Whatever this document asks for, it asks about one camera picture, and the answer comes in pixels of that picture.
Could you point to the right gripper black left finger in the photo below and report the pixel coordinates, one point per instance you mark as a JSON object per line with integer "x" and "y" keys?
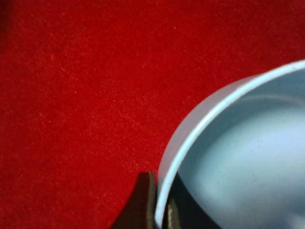
{"x": 138, "y": 213}

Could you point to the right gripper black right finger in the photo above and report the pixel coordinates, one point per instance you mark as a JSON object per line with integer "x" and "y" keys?
{"x": 172, "y": 218}

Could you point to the light blue round bowl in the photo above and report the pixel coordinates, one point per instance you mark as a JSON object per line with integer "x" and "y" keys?
{"x": 240, "y": 153}

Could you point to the red velvet table cloth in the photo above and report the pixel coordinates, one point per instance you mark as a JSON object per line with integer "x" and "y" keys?
{"x": 92, "y": 90}

